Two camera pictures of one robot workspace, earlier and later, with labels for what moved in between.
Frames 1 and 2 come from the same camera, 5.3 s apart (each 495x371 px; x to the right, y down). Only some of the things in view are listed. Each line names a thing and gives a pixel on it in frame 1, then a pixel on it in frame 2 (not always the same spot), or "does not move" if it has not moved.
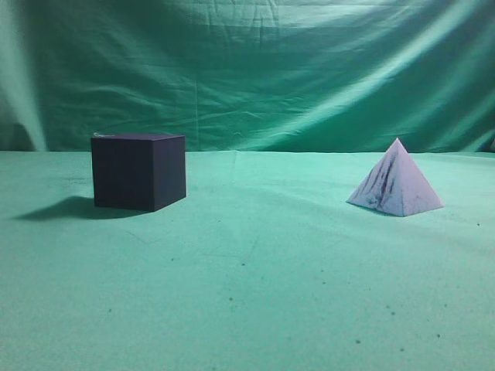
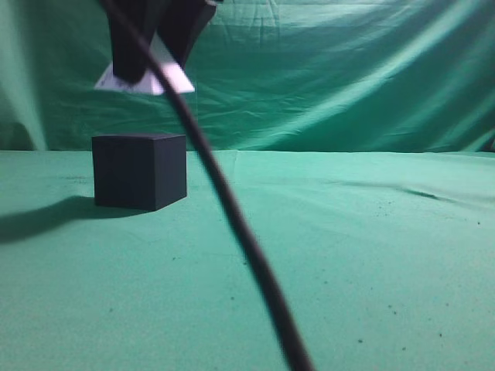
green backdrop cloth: x=294 y=76 does not move
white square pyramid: x=396 y=185 to x=174 y=73
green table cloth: x=264 y=266 does not move
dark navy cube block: x=138 y=171 does not move
